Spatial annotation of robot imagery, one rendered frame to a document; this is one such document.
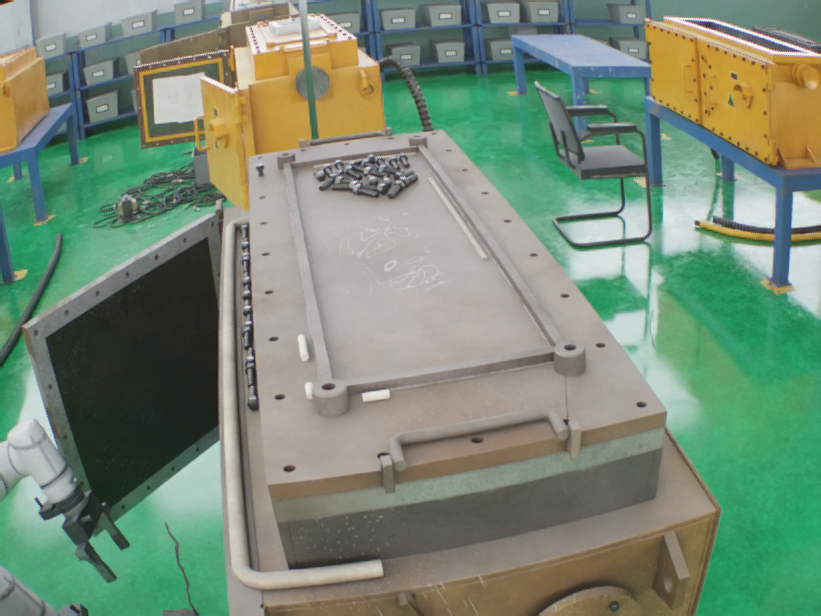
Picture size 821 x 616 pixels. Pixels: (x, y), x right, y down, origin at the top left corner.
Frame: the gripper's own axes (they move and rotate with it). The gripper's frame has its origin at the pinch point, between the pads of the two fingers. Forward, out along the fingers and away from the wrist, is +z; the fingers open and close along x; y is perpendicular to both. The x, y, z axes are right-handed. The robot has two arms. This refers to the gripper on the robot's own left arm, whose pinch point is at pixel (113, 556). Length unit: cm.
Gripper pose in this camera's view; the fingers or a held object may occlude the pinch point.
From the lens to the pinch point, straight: 185.0
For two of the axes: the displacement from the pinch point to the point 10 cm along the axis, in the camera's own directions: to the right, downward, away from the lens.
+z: 4.8, 8.3, 2.9
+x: 0.1, -3.4, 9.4
